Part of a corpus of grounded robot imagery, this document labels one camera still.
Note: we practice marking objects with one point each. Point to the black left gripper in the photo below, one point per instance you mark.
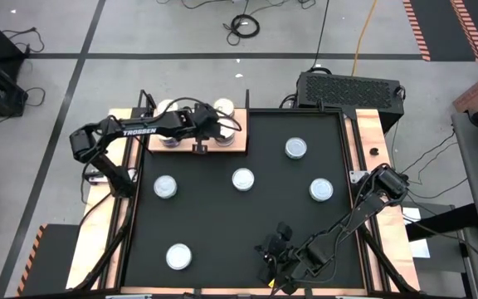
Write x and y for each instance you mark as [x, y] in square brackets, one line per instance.
[189, 124]

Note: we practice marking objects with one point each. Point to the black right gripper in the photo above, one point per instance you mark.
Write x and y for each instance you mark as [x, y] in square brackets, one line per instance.
[289, 266]

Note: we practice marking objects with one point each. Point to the green white tuna can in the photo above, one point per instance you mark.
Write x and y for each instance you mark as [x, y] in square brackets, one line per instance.
[165, 186]
[179, 256]
[321, 189]
[296, 148]
[243, 179]

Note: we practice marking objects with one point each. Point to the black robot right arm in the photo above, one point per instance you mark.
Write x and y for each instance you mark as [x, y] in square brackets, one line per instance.
[359, 212]

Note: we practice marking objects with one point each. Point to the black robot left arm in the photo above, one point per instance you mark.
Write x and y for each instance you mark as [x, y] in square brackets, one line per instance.
[139, 132]

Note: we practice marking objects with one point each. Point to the wooden tray board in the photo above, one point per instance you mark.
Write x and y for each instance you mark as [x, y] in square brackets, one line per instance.
[241, 143]

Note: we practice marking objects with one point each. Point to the black table mat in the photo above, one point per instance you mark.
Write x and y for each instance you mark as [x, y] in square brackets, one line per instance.
[222, 220]

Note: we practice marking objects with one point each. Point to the white paper sheet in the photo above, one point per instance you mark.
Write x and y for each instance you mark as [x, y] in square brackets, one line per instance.
[419, 249]

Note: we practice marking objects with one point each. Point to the black perforated computer case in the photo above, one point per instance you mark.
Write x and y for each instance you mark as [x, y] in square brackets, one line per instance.
[347, 91]

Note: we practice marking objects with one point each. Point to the black desk support bar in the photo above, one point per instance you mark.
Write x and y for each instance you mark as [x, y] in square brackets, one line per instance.
[442, 222]

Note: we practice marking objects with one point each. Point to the black orange striped floor mat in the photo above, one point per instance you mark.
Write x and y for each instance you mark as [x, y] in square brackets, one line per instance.
[442, 25]
[56, 257]

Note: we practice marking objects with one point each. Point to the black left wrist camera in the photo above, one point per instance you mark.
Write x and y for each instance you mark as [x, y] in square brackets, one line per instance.
[206, 114]

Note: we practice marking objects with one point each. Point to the silver metal bracket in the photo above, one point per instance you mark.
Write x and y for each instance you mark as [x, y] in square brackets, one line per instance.
[243, 296]
[355, 176]

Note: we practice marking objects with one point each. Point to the black aluminium rig frame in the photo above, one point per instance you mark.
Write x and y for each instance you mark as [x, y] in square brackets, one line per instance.
[107, 255]

